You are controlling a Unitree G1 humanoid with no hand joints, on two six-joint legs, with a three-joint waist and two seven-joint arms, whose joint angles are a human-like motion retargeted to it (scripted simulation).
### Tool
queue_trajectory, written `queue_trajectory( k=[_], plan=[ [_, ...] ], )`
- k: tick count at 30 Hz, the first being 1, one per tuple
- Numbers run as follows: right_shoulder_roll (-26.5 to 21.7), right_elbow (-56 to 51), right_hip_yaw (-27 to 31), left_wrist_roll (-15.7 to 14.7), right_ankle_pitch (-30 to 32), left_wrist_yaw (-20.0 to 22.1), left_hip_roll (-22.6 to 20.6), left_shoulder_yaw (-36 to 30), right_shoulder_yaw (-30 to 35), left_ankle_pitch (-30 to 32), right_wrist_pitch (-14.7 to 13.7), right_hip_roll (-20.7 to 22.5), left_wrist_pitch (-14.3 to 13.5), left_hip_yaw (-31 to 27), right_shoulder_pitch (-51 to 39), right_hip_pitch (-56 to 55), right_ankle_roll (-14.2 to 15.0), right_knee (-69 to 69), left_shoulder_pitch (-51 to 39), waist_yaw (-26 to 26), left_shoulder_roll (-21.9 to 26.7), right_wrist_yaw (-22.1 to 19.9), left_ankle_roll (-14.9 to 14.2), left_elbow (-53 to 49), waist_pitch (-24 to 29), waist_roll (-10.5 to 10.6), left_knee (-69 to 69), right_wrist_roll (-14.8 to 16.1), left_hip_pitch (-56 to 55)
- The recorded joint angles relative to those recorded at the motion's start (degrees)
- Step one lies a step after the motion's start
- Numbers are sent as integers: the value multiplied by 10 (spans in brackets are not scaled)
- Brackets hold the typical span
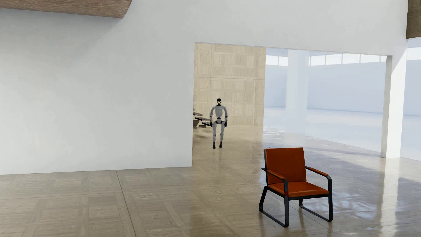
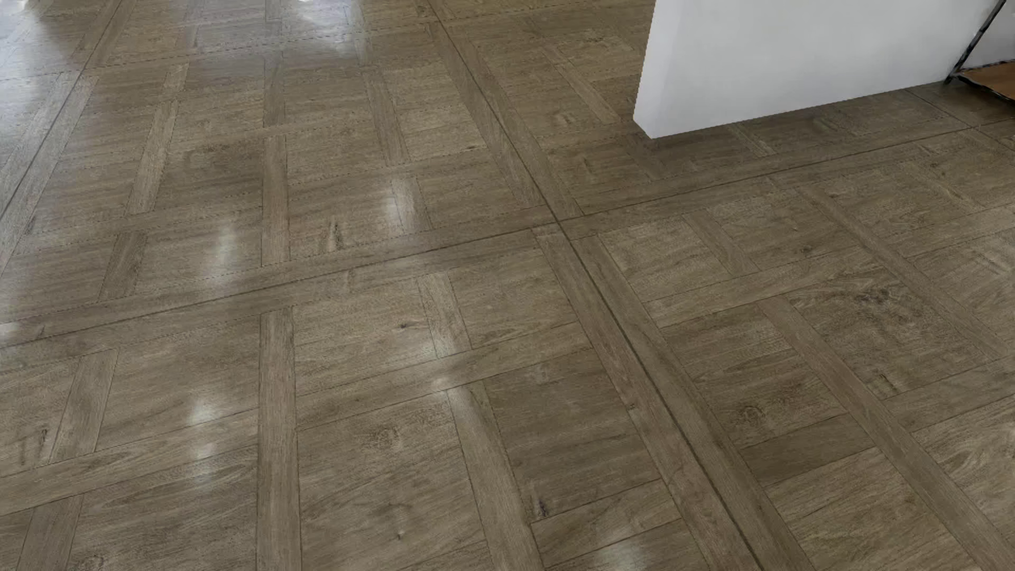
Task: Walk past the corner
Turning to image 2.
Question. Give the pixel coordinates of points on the black metal frame wooden shelf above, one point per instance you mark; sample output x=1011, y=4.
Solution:
x=991, y=77

